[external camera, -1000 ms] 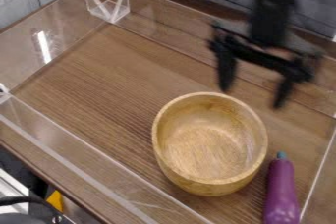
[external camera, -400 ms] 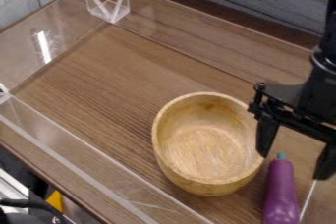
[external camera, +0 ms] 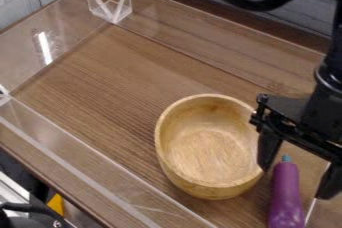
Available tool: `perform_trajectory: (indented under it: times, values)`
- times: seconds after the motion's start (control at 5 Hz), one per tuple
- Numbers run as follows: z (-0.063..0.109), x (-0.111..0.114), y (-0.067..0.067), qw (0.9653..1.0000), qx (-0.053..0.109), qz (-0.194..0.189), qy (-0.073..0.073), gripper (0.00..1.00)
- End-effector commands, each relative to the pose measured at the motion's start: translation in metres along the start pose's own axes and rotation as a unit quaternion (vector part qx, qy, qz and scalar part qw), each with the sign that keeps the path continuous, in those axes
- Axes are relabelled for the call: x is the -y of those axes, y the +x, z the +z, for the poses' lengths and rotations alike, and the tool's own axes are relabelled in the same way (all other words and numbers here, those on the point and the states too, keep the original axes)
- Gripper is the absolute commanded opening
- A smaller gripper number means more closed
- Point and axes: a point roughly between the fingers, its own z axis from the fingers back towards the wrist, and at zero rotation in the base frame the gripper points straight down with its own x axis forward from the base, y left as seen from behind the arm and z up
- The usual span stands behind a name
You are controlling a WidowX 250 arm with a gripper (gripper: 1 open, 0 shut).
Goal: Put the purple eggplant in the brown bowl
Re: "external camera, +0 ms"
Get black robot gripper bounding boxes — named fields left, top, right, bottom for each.
left=250, top=68, right=342, bottom=200

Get purple toy eggplant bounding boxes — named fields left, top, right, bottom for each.
left=268, top=155, right=305, bottom=228

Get brown wooden bowl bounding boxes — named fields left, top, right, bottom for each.
left=154, top=94, right=263, bottom=200

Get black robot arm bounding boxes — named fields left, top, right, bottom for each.
left=250, top=0, right=342, bottom=199

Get clear acrylic tray walls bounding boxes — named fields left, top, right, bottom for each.
left=0, top=0, right=322, bottom=228

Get black device with yellow label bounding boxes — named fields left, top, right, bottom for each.
left=0, top=191, right=77, bottom=228

